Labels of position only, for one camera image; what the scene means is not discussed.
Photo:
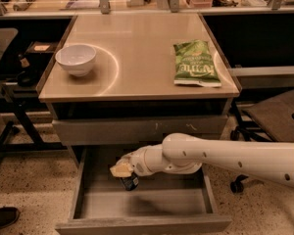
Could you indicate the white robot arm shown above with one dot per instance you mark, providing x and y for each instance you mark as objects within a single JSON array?
[{"x": 184, "y": 154}]

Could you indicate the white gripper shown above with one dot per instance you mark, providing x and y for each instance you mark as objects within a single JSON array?
[{"x": 134, "y": 160}]

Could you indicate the white ceramic bowl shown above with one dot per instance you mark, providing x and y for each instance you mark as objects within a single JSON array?
[{"x": 77, "y": 59}]

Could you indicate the closed grey top drawer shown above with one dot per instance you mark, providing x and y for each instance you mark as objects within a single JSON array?
[{"x": 105, "y": 131}]

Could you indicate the dark blue pepsi can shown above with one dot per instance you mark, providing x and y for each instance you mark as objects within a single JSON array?
[{"x": 130, "y": 183}]

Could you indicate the black office chair right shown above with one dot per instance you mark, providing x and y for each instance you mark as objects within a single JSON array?
[{"x": 270, "y": 120}]

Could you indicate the open grey middle drawer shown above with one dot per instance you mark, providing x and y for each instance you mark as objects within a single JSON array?
[{"x": 162, "y": 204}]

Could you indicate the black bottle on shelf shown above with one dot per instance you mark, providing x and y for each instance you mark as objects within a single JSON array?
[{"x": 29, "y": 74}]

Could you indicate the black shoe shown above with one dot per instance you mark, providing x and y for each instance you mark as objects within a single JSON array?
[{"x": 8, "y": 216}]

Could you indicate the green chip bag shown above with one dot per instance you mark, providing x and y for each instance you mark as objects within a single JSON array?
[{"x": 194, "y": 64}]

